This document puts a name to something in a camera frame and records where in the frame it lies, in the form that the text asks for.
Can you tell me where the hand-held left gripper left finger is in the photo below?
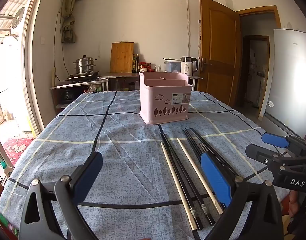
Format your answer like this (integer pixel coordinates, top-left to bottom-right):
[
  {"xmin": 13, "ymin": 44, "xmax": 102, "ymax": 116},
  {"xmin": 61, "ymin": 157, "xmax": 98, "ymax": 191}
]
[{"xmin": 18, "ymin": 151, "xmax": 103, "ymax": 240}]

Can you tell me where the metal door handle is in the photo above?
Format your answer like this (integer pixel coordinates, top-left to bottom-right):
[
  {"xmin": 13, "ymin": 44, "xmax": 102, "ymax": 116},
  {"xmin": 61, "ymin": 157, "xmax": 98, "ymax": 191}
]
[{"xmin": 200, "ymin": 58, "xmax": 212, "ymax": 72}]

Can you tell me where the white low shelf stand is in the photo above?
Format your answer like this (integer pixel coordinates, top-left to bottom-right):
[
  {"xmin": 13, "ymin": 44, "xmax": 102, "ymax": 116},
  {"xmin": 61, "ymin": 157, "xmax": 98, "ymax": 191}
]
[{"xmin": 50, "ymin": 78, "xmax": 109, "ymax": 116}]

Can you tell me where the black power cable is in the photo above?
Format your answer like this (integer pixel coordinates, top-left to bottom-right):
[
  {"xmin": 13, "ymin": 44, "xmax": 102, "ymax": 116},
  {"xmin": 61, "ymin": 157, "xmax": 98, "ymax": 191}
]
[{"xmin": 54, "ymin": 10, "xmax": 70, "ymax": 81}]

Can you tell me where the silver refrigerator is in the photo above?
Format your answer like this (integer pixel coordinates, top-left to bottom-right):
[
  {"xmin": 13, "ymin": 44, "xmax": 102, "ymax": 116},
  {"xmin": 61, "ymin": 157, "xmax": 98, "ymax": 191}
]
[{"xmin": 258, "ymin": 28, "xmax": 306, "ymax": 140}]

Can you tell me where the beige wooden chopstick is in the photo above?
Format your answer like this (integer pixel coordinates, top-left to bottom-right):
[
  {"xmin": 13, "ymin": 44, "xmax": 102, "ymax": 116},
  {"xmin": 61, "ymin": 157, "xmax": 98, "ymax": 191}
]
[
  {"xmin": 160, "ymin": 142, "xmax": 196, "ymax": 231},
  {"xmin": 177, "ymin": 138, "xmax": 223, "ymax": 215}
]

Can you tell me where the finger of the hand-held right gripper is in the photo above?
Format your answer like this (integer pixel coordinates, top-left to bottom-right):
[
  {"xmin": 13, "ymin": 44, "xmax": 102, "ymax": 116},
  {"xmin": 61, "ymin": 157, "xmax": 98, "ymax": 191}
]
[
  {"xmin": 245, "ymin": 144, "xmax": 284, "ymax": 167},
  {"xmin": 261, "ymin": 132, "xmax": 306, "ymax": 157}
]

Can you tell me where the black induction cooker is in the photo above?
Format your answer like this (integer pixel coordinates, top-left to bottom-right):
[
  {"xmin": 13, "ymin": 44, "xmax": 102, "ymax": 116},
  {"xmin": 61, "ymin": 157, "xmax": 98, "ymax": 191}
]
[{"xmin": 67, "ymin": 71, "xmax": 101, "ymax": 83}]

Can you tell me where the black chopstick with silver band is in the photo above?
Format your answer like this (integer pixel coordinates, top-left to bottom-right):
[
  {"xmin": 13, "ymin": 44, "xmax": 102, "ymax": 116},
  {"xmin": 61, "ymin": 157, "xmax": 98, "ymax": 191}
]
[
  {"xmin": 162, "ymin": 133, "xmax": 203, "ymax": 230},
  {"xmin": 164, "ymin": 133, "xmax": 216, "ymax": 226}
]

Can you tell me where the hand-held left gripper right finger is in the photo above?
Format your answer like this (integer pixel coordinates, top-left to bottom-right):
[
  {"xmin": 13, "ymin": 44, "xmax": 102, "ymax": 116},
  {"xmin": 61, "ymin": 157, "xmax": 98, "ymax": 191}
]
[{"xmin": 201, "ymin": 153, "xmax": 284, "ymax": 240}]

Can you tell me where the white electric kettle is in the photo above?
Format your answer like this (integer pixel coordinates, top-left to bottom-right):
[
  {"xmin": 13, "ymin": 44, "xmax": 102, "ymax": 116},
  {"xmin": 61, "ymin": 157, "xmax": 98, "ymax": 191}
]
[{"xmin": 181, "ymin": 56, "xmax": 199, "ymax": 77}]

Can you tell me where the hanging olive cloth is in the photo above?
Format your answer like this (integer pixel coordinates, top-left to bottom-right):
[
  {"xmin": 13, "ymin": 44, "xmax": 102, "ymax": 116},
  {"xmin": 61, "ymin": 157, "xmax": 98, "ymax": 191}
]
[{"xmin": 60, "ymin": 0, "xmax": 80, "ymax": 44}]

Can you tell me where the clear water filter jug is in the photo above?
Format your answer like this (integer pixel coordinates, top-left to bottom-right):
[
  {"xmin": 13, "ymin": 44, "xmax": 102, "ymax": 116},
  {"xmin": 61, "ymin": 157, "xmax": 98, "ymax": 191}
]
[{"xmin": 163, "ymin": 58, "xmax": 182, "ymax": 74}]

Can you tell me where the person's right hand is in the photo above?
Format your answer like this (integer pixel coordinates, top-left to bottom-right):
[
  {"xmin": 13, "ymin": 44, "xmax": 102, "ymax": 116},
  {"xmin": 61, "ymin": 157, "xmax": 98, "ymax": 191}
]
[{"xmin": 289, "ymin": 194, "xmax": 303, "ymax": 217}]

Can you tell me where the white window frame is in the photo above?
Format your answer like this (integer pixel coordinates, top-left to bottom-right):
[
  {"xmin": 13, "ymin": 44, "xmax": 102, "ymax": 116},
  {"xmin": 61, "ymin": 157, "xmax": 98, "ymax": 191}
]
[{"xmin": 20, "ymin": 0, "xmax": 59, "ymax": 137}]

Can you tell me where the brown wooden door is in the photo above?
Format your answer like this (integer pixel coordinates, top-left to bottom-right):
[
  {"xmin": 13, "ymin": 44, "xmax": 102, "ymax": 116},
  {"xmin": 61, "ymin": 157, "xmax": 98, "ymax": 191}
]
[{"xmin": 199, "ymin": 0, "xmax": 242, "ymax": 108}]

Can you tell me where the blue checked tablecloth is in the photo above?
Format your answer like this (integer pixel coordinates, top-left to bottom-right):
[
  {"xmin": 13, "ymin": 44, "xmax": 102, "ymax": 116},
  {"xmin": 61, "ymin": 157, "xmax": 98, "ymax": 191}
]
[{"xmin": 0, "ymin": 90, "xmax": 291, "ymax": 240}]

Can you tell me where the red patterned rug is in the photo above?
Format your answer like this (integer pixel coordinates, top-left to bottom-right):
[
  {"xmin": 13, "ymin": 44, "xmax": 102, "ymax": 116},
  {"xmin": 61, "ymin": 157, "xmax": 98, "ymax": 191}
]
[{"xmin": 2, "ymin": 137, "xmax": 35, "ymax": 167}]

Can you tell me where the outdoor fan unit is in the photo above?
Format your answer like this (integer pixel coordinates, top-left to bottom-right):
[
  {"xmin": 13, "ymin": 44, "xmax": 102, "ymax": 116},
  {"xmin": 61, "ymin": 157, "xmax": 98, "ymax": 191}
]
[{"xmin": 10, "ymin": 6, "xmax": 26, "ymax": 35}]

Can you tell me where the bamboo cutting board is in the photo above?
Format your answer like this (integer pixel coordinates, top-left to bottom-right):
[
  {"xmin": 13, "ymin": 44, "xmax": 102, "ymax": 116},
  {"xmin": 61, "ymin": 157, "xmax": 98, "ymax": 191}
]
[{"xmin": 110, "ymin": 42, "xmax": 135, "ymax": 73}]

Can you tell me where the stainless steel steamer pot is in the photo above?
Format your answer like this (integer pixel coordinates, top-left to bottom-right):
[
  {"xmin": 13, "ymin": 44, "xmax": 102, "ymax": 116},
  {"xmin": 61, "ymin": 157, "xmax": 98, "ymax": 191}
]
[{"xmin": 73, "ymin": 55, "xmax": 97, "ymax": 75}]

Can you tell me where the pink plastic utensil basket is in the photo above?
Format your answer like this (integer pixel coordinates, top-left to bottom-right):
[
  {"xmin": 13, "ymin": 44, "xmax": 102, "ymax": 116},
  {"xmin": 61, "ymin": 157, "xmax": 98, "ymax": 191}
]
[{"xmin": 139, "ymin": 71, "xmax": 193, "ymax": 125}]

